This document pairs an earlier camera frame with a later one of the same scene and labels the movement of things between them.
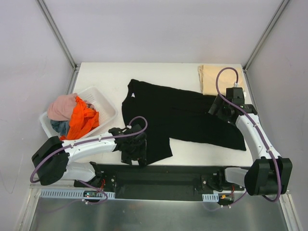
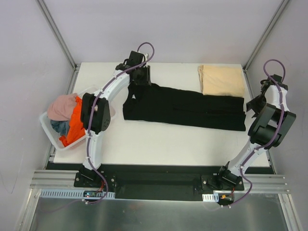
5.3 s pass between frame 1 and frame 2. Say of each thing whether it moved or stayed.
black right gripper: moved
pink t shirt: stayed
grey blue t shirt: stayed
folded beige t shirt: stayed
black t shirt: moved
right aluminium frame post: stayed
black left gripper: moved
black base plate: stayed
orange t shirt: stayed
